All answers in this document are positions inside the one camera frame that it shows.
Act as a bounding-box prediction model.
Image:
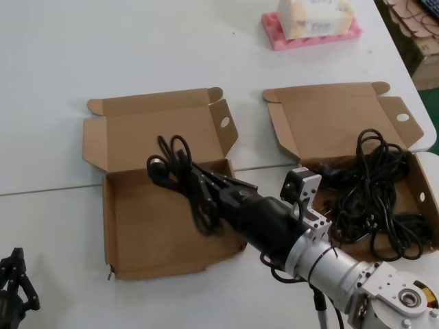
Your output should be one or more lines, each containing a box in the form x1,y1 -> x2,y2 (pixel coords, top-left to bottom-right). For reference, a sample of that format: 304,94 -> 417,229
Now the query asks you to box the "black keyboard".
418,0 -> 439,16

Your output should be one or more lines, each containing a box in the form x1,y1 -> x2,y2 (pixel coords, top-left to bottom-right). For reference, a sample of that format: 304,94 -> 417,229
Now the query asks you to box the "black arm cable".
259,252 -> 309,285

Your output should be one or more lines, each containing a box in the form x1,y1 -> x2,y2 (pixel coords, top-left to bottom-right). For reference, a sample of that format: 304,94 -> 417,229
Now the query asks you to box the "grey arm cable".
310,286 -> 327,329

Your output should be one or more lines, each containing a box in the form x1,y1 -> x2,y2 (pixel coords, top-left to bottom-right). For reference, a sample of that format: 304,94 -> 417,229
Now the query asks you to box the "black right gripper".
190,162 -> 309,267

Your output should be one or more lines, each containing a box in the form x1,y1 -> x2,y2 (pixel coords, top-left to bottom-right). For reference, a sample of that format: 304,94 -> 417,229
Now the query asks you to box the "closed brown cardboard carton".
410,36 -> 439,90

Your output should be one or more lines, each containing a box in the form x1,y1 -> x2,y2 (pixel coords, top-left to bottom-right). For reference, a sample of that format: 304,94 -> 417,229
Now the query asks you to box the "empty brown cardboard box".
81,87 -> 248,282

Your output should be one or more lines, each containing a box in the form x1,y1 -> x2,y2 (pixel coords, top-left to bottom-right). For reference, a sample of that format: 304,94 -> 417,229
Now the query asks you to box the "black power cord with plug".
314,163 -> 347,193

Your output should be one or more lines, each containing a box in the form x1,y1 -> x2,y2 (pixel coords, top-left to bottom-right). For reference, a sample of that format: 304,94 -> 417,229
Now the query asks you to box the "stack of die-cut cardboard sheets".
379,0 -> 439,44

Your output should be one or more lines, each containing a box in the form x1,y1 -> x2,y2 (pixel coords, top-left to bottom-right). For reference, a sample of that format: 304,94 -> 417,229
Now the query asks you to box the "black coiled power cord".
320,202 -> 425,262

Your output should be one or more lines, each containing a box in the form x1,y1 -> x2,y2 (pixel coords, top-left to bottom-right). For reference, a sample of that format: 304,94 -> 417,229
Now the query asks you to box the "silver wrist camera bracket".
291,167 -> 333,243

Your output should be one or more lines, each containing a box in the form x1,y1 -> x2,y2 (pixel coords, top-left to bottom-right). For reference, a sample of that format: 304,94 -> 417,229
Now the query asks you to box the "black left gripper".
0,247 -> 41,326

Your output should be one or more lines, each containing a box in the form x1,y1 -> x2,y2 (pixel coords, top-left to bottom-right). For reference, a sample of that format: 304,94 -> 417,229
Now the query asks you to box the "pink foam tray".
261,12 -> 364,52

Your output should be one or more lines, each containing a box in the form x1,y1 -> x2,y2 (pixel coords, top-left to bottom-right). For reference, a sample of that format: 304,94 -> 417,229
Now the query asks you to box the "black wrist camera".
280,169 -> 311,200

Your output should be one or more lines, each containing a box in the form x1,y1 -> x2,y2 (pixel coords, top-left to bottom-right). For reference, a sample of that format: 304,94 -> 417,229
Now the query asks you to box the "black looped power cord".
334,128 -> 414,227

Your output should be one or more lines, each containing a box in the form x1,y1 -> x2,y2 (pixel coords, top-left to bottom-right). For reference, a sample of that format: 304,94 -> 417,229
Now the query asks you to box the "brown cardboard box with cords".
262,81 -> 439,264

